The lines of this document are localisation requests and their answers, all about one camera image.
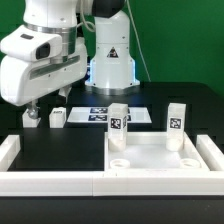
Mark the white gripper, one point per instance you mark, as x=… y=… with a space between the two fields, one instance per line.
x=37 y=64

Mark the white square tabletop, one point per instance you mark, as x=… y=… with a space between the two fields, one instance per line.
x=147 y=151

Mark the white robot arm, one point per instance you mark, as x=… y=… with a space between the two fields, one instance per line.
x=106 y=31

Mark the white U-shaped fence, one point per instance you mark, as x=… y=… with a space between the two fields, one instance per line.
x=116 y=181

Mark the white marker base plate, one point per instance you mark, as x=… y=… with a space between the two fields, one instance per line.
x=100 y=115

